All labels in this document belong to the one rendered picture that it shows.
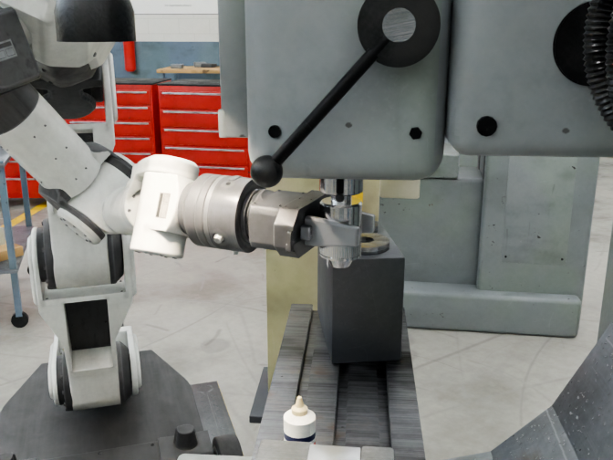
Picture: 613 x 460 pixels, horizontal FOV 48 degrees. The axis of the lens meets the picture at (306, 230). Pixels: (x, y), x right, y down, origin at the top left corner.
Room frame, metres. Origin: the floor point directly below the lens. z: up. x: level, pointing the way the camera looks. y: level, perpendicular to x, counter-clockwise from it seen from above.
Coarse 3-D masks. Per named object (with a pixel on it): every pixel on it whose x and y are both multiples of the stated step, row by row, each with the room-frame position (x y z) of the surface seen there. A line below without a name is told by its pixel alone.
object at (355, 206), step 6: (324, 198) 0.75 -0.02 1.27; (330, 198) 0.75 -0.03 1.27; (354, 198) 0.75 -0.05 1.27; (324, 204) 0.73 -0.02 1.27; (330, 204) 0.72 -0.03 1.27; (336, 204) 0.72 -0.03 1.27; (342, 204) 0.72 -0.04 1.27; (348, 204) 0.72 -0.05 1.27; (354, 204) 0.73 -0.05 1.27; (360, 204) 0.73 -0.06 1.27; (324, 210) 0.73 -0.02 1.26; (330, 210) 0.72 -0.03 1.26; (336, 210) 0.72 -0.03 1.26; (342, 210) 0.72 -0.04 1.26; (348, 210) 0.72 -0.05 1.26; (354, 210) 0.72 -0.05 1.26; (360, 210) 0.73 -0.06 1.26
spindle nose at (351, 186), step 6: (324, 180) 0.73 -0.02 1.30; (330, 180) 0.72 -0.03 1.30; (336, 180) 0.72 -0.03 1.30; (348, 180) 0.72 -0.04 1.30; (354, 180) 0.72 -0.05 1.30; (360, 180) 0.73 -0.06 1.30; (324, 186) 0.73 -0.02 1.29; (330, 186) 0.72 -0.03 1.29; (348, 186) 0.72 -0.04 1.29; (354, 186) 0.72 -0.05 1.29; (360, 186) 0.73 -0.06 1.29; (324, 192) 0.73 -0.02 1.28; (330, 192) 0.72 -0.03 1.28; (348, 192) 0.72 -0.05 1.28; (354, 192) 0.72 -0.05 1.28; (360, 192) 0.73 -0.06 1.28
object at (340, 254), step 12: (324, 216) 0.73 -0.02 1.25; (336, 216) 0.72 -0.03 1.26; (348, 216) 0.72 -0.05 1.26; (360, 216) 0.73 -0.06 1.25; (360, 228) 0.73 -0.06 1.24; (360, 240) 0.73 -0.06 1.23; (324, 252) 0.73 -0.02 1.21; (336, 252) 0.72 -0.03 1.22; (348, 252) 0.72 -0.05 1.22; (360, 252) 0.74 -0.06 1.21
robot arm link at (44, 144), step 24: (24, 120) 0.94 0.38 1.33; (48, 120) 0.97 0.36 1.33; (0, 144) 0.96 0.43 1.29; (24, 144) 0.95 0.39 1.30; (48, 144) 0.96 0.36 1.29; (72, 144) 0.99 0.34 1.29; (96, 144) 1.06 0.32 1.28; (24, 168) 1.00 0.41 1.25; (48, 168) 0.97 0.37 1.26; (72, 168) 0.99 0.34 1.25; (96, 168) 1.02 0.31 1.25; (48, 192) 1.00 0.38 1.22; (72, 192) 1.00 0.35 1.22; (72, 216) 0.98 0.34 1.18; (96, 240) 1.00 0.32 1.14
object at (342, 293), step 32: (320, 256) 1.23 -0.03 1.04; (384, 256) 1.07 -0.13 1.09; (320, 288) 1.22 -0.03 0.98; (352, 288) 1.06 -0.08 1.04; (384, 288) 1.07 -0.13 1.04; (320, 320) 1.22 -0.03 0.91; (352, 320) 1.06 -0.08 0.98; (384, 320) 1.07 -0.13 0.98; (352, 352) 1.06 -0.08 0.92; (384, 352) 1.07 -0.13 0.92
